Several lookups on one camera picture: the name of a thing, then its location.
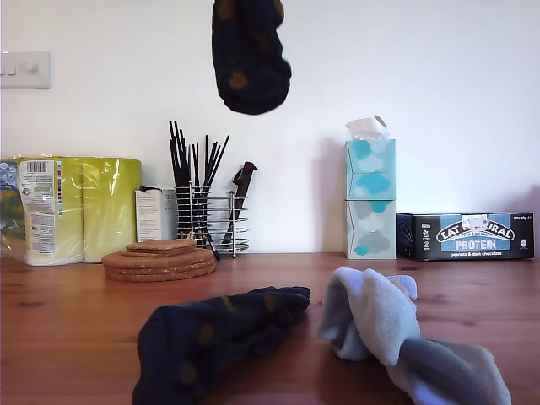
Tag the navy pineapple pattern sock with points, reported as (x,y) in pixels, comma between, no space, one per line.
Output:
(249,63)
(211,337)

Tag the light blue ribbed sock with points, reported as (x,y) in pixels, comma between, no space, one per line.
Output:
(455,371)
(371,304)

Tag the black stick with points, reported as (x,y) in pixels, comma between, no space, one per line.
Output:
(194,169)
(212,160)
(206,160)
(179,152)
(221,152)
(174,152)
(184,160)

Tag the black pen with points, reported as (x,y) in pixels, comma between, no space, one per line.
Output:
(214,251)

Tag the grey cloud tissue box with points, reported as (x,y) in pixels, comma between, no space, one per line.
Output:
(371,236)

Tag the blue cloud tissue box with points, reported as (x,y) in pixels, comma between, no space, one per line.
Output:
(371,169)

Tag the square cork coaster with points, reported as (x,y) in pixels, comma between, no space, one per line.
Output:
(143,254)
(160,245)

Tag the white tissue sheet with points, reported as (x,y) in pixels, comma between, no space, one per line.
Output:
(363,126)

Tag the small white printed carton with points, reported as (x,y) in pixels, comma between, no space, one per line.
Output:
(147,215)

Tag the round cork trivet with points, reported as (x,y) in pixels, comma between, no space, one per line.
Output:
(158,265)
(158,278)
(158,272)

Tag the yellow-green paper towel pack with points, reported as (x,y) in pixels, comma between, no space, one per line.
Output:
(109,211)

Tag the black protein bar box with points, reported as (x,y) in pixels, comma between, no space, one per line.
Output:
(472,244)

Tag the white wall switch plate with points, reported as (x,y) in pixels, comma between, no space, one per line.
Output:
(25,76)

